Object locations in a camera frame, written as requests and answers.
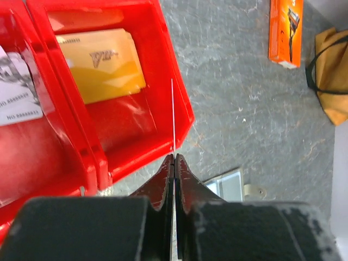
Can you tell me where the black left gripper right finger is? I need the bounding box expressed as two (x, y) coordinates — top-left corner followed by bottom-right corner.
(175, 154), (340, 260)

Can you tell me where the tan tote bag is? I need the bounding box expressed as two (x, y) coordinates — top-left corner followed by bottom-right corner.
(305, 28), (347, 126)

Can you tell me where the red bin near yellow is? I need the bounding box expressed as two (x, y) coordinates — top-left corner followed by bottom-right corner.
(1, 1), (97, 238)

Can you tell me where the grey card holder wallet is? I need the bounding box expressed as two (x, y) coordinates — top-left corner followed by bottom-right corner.
(203, 167), (267, 202)

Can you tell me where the gold credit card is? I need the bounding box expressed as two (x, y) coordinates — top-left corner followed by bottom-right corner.
(56, 28), (146, 104)
(171, 78), (176, 156)

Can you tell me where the red bin far right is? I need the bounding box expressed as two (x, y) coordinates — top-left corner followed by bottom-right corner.
(27, 1), (195, 190)

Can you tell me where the orange razor box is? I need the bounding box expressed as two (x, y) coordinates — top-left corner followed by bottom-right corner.
(268, 0), (303, 69)

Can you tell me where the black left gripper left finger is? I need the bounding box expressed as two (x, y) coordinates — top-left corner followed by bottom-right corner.
(1, 155), (174, 260)

